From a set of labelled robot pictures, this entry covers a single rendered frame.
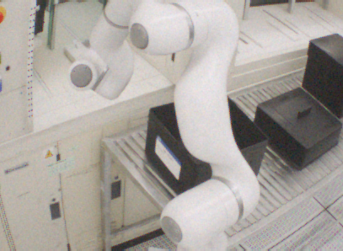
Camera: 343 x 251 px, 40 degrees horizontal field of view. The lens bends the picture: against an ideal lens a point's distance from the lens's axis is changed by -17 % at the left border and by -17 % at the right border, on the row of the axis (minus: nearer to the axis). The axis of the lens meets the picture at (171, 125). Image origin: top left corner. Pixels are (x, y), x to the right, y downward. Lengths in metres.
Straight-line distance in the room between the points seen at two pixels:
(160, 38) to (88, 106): 0.89
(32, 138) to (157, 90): 0.50
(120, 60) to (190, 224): 0.44
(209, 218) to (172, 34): 0.36
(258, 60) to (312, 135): 0.48
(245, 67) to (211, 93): 1.15
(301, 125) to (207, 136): 0.91
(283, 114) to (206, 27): 0.98
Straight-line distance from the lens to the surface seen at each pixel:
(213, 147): 1.03
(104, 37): 1.19
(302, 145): 1.80
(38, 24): 2.09
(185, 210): 1.04
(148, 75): 1.94
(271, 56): 2.24
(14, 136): 1.66
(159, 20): 0.92
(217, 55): 1.01
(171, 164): 1.63
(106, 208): 2.04
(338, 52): 2.20
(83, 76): 1.32
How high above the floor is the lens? 1.94
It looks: 38 degrees down
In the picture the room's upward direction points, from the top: 8 degrees clockwise
